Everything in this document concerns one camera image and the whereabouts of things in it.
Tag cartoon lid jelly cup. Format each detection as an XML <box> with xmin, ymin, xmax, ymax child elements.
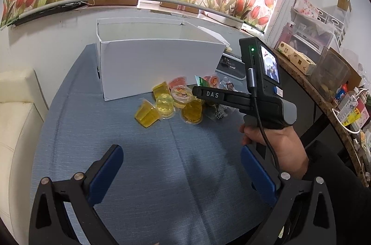
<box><xmin>171</xmin><ymin>85</ymin><xmax>194</xmax><ymax>109</ymax></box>

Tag clear plastic storage drawers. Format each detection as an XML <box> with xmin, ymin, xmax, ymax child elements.
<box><xmin>275</xmin><ymin>8</ymin><xmax>348</xmax><ymax>56</ymax></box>

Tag small dark green packet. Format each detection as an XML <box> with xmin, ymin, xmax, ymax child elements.
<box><xmin>195</xmin><ymin>76</ymin><xmax>209</xmax><ymax>87</ymax></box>

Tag clear yellow jelly cup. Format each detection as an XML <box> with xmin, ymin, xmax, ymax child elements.
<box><xmin>155</xmin><ymin>94</ymin><xmax>175</xmax><ymax>119</ymax></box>

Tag red jelly cup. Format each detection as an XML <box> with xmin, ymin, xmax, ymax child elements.
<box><xmin>167</xmin><ymin>76</ymin><xmax>187</xmax><ymax>90</ymax></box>
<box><xmin>203</xmin><ymin>74</ymin><xmax>220</xmax><ymax>88</ymax></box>

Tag white cardboard box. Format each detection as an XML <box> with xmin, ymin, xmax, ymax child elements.
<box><xmin>96</xmin><ymin>17</ymin><xmax>229</xmax><ymax>101</ymax></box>

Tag wooden side shelf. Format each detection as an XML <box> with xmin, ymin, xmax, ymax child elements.
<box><xmin>274</xmin><ymin>50</ymin><xmax>368</xmax><ymax>187</ymax></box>

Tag clear dark snack packet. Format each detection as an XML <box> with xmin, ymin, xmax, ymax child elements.
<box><xmin>204</xmin><ymin>77</ymin><xmax>237</xmax><ymax>121</ymax></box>

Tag cream white sofa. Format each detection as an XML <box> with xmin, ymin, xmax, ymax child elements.
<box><xmin>1</xmin><ymin>69</ymin><xmax>48</xmax><ymax>244</ymax></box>

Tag patterned cardboard carton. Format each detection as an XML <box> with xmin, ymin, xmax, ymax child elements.
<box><xmin>277</xmin><ymin>42</ymin><xmax>316</xmax><ymax>76</ymax></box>

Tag person's right hand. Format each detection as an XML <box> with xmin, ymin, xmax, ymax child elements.
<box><xmin>240</xmin><ymin>124</ymin><xmax>309</xmax><ymax>179</ymax></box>

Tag brown cardboard box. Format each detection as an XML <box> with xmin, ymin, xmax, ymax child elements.
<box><xmin>160</xmin><ymin>2</ymin><xmax>199</xmax><ymax>14</ymax></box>

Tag grey translucent plastic container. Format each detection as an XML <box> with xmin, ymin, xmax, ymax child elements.
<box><xmin>309</xmin><ymin>47</ymin><xmax>361</xmax><ymax>102</ymax></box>

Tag floral pink box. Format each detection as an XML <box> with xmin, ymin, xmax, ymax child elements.
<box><xmin>293</xmin><ymin>0</ymin><xmax>319</xmax><ymax>19</ymax></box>

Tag white cable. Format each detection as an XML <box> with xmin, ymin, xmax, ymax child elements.
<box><xmin>331</xmin><ymin>88</ymin><xmax>369</xmax><ymax>135</ymax></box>

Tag black camera cable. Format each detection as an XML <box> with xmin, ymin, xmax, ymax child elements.
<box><xmin>245</xmin><ymin>67</ymin><xmax>281</xmax><ymax>172</ymax></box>

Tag blue table cloth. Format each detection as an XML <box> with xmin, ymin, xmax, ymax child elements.
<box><xmin>31</xmin><ymin>45</ymin><xmax>270</xmax><ymax>244</ymax></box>

